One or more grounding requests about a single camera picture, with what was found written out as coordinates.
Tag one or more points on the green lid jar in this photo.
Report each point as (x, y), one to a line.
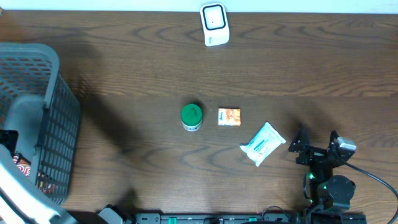
(191, 117)

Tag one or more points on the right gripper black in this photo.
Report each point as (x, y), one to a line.
(313, 153)

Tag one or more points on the grey plastic basket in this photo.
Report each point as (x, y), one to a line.
(37, 103)

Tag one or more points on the white barcode scanner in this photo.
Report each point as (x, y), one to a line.
(215, 24)

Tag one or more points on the red Top chocolate bar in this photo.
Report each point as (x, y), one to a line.
(22, 164)

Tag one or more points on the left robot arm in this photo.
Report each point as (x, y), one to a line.
(21, 200)

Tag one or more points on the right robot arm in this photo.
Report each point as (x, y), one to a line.
(329, 194)

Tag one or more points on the orange snack packet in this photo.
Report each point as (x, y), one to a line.
(229, 117)

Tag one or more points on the white wet wipes pack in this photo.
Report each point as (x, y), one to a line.
(263, 144)

